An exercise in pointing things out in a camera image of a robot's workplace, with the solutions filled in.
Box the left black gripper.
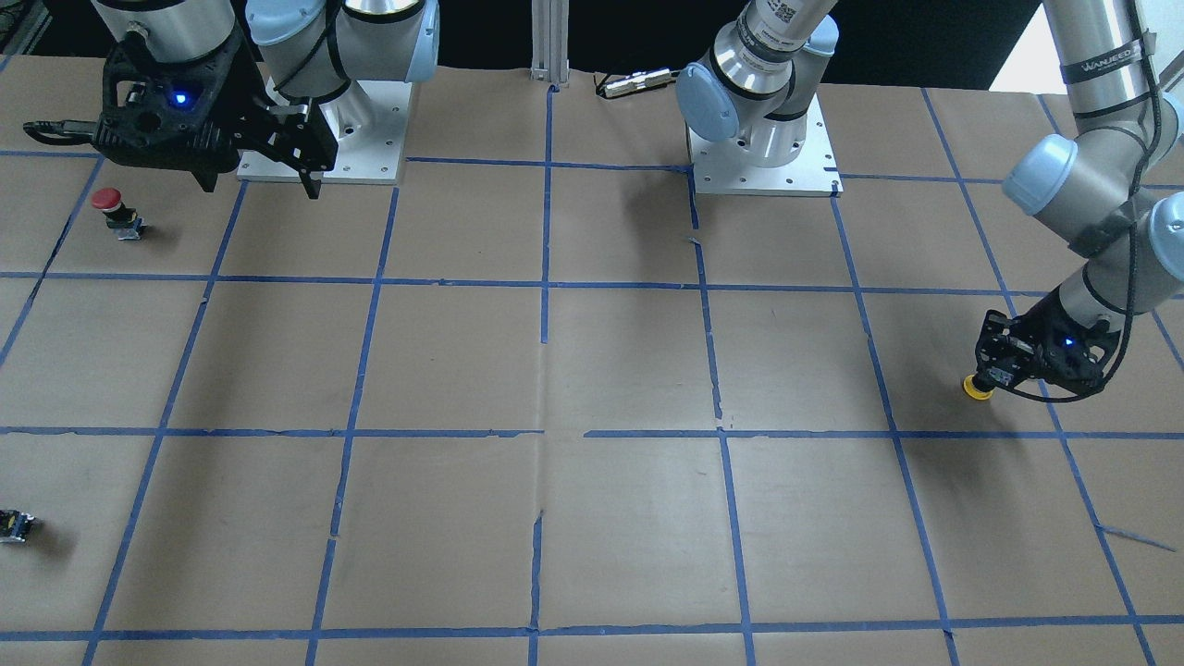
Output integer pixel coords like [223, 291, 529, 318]
[974, 292, 1119, 395]

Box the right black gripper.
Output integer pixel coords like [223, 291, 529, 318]
[92, 32, 337, 201]

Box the yellow push button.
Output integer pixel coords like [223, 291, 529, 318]
[961, 369, 1012, 401]

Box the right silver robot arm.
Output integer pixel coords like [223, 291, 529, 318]
[83, 1, 440, 199]

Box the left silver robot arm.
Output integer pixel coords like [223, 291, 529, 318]
[675, 1, 1180, 401]

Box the red push button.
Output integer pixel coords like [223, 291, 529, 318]
[90, 187, 144, 241]

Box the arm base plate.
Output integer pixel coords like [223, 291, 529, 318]
[686, 96, 845, 197]
[237, 78, 412, 186]

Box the aluminium profile post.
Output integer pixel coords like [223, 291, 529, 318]
[530, 0, 571, 87]

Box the silver cable connector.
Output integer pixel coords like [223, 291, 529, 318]
[596, 68, 682, 100]

